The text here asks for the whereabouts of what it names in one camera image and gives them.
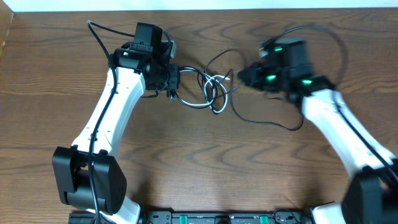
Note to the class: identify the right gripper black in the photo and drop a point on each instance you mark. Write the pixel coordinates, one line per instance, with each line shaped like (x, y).
(249, 71)

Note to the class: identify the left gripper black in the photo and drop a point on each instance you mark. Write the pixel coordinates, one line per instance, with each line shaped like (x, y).
(173, 77)

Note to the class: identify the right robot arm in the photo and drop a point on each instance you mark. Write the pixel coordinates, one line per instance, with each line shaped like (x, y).
(372, 194)

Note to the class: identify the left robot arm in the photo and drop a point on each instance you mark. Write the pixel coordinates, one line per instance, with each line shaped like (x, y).
(87, 173)

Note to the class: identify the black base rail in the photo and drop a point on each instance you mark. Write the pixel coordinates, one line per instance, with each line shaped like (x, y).
(279, 216)

